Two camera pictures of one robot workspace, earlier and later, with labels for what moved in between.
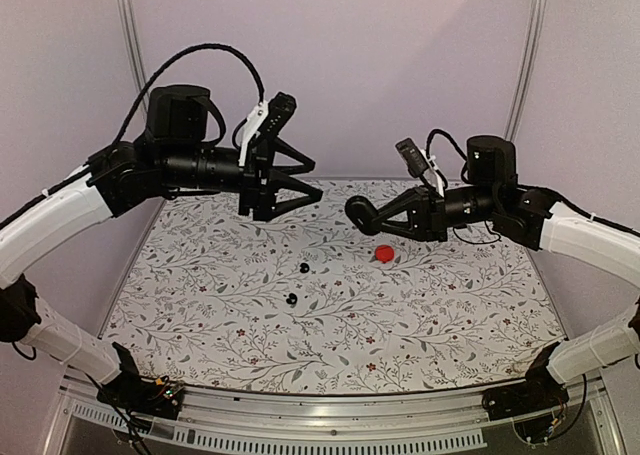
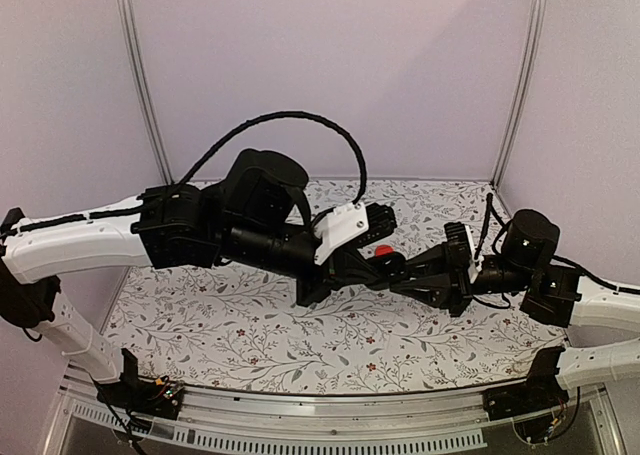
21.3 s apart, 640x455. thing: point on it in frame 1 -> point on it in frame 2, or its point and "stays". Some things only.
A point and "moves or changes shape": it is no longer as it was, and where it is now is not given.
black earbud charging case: [361, 211] moves or changes shape
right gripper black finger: [399, 205] -> [429, 262]
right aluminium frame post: [529, 55] stays
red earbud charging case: [384, 253] stays
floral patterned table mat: [304, 301] stays
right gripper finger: [403, 228] -> [435, 290]
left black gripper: [259, 195] -> [345, 270]
